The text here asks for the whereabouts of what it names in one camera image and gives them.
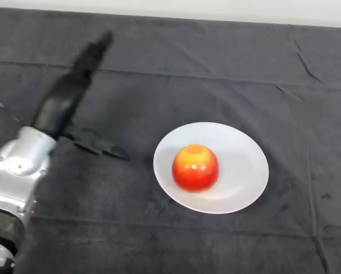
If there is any black cloth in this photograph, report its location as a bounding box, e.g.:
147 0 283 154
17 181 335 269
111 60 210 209
0 7 341 274

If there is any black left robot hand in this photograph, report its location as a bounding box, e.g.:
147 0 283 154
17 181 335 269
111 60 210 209
30 30 131 162

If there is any red yellow apple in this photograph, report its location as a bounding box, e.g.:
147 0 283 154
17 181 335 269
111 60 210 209
171 144 219 194

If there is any white round plate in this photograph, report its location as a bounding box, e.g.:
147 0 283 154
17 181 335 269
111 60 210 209
153 122 270 214

